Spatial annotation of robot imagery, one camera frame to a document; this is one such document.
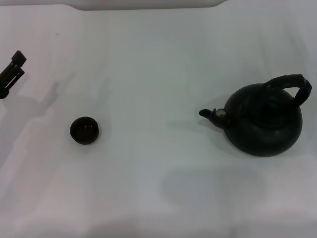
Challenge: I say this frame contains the dark round teacup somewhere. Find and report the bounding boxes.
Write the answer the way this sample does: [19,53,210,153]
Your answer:
[69,116,101,145]

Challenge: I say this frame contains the black round teapot with handle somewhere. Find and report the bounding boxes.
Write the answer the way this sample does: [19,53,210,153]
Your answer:
[199,73,313,157]

